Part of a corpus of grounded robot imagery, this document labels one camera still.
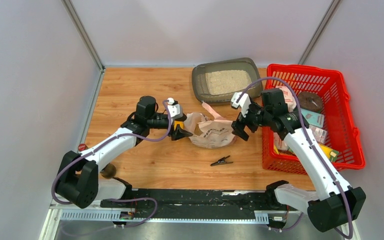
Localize small pink pack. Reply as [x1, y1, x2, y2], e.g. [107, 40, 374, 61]
[273, 133, 289, 151]

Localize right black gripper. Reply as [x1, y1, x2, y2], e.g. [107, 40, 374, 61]
[231, 99, 272, 141]

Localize yellow plastic scoop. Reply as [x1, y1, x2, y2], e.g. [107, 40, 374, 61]
[173, 120, 185, 131]

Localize grey litter box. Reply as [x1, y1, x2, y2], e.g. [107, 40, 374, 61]
[191, 57, 260, 105]

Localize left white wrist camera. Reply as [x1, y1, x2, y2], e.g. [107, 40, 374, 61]
[167, 97, 184, 120]

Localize teal box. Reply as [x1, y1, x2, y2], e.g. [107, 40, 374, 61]
[301, 109, 325, 129]

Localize black bag clip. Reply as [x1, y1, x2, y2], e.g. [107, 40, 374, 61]
[210, 155, 233, 167]

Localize cola bottle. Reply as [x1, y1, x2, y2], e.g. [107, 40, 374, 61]
[77, 143, 117, 179]

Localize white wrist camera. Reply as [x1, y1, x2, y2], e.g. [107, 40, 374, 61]
[167, 97, 184, 120]
[230, 92, 251, 118]

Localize purple cable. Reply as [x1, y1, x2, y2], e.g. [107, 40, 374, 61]
[51, 99, 174, 229]
[236, 76, 355, 240]

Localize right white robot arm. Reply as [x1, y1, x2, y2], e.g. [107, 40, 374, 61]
[230, 88, 366, 232]

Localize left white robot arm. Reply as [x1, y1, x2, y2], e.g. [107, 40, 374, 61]
[51, 96, 192, 209]

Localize red plastic basket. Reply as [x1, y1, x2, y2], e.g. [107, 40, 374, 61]
[262, 63, 366, 175]

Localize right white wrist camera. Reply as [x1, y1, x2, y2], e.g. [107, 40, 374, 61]
[230, 92, 251, 118]

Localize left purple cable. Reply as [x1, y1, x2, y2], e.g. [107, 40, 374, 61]
[51, 99, 174, 229]

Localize brown round tin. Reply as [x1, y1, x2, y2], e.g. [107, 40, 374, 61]
[297, 91, 324, 113]

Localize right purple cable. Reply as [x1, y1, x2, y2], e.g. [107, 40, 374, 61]
[236, 76, 355, 240]

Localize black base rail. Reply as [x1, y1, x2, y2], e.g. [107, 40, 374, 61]
[100, 188, 292, 220]

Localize pink white carton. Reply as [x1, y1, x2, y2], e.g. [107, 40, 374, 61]
[276, 85, 297, 112]

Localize pink cat litter bag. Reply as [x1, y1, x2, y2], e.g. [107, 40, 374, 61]
[184, 102, 237, 149]

